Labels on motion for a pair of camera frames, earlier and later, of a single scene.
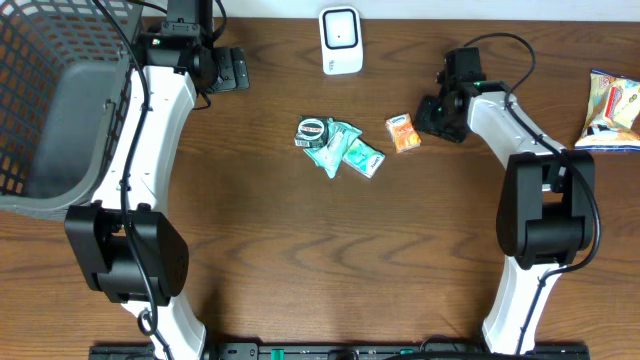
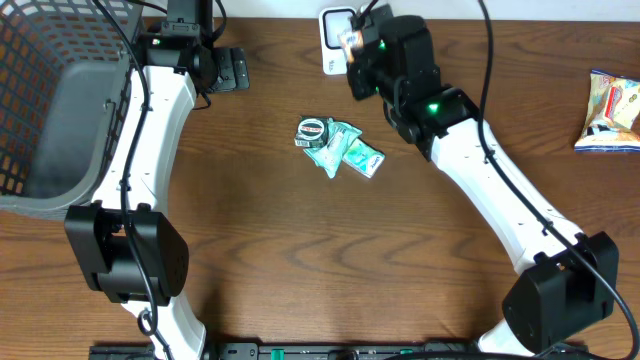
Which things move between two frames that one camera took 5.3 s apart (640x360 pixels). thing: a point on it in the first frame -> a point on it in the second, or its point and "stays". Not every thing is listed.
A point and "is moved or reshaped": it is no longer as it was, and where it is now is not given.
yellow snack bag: (613, 118) stays
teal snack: (330, 156) stays
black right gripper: (424, 119) -> (354, 79)
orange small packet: (403, 133) is moved or reshaped
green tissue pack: (365, 158) stays
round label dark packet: (312, 132) stays
